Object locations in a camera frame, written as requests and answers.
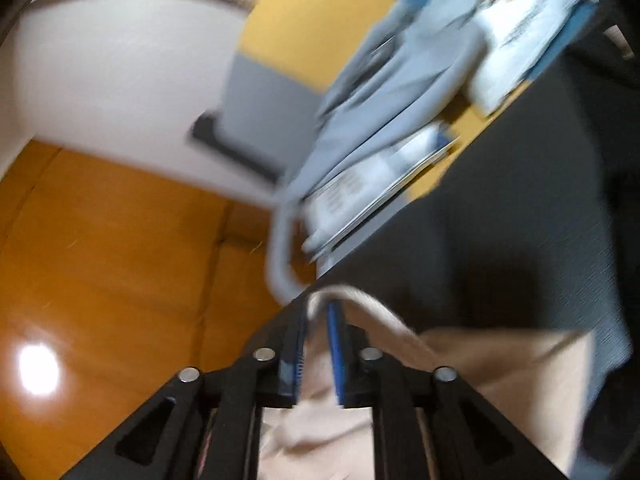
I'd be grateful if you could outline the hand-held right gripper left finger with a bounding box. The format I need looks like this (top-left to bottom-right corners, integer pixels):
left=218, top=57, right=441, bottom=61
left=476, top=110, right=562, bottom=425
left=65, top=300, right=308, bottom=480

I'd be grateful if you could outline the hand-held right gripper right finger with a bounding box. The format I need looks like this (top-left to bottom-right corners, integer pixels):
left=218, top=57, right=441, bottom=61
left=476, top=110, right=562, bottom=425
left=326, top=301, right=571, bottom=480

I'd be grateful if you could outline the cream knitted sweater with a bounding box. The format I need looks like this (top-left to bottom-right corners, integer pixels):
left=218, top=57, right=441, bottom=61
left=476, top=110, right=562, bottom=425
left=257, top=285, right=598, bottom=480

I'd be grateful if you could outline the printed magazine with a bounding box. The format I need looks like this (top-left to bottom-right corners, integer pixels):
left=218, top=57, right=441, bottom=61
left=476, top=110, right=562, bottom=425
left=300, top=125, right=462, bottom=262
left=470, top=0, right=592, bottom=113

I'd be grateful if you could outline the light blue-grey hoodie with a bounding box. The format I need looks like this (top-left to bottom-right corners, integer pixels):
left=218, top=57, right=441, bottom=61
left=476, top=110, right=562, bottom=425
left=267, top=0, right=488, bottom=306

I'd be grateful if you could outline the grey yellow blue chair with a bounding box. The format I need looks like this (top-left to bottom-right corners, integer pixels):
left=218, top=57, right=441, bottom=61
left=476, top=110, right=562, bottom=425
left=190, top=0, right=601, bottom=266

